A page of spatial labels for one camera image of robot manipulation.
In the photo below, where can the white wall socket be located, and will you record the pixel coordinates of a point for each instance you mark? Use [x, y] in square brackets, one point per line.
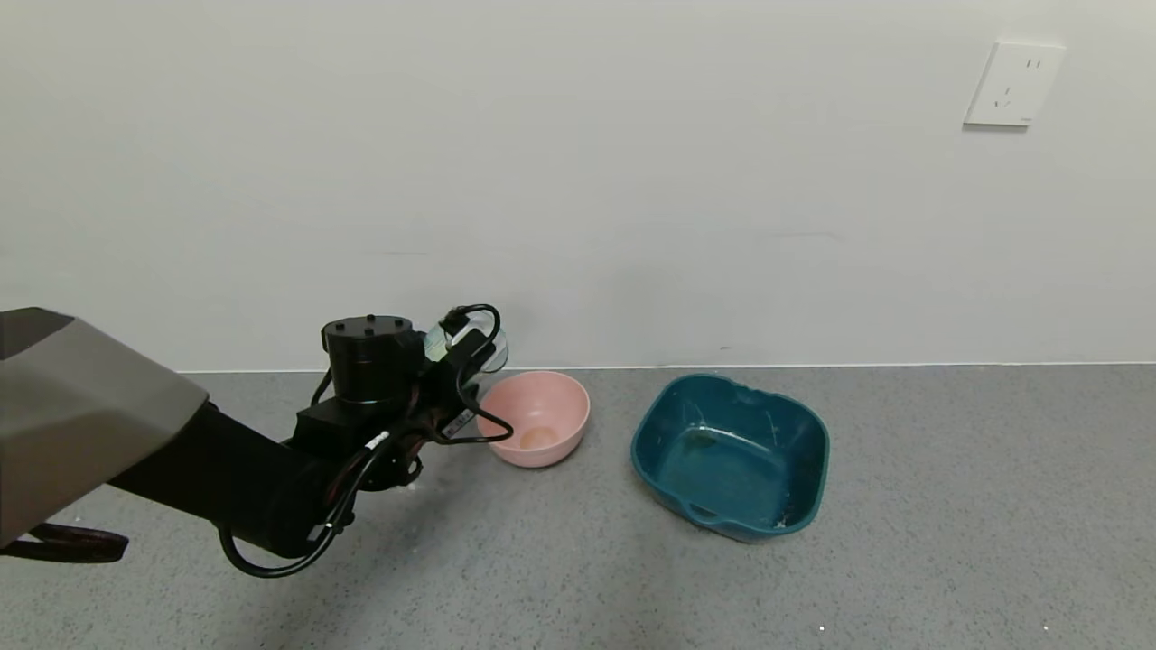
[1013, 84]

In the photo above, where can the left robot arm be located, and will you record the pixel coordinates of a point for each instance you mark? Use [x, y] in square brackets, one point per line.
[81, 415]

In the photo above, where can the pink plastic bowl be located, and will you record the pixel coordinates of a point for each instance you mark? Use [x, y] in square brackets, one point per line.
[542, 415]

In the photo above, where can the dark teal square tray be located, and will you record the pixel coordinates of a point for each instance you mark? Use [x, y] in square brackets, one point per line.
[731, 469]

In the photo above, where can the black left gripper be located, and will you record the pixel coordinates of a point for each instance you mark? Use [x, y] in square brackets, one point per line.
[458, 422]

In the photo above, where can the ribbed translucent teal cup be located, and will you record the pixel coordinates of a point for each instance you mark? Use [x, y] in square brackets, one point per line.
[434, 345]

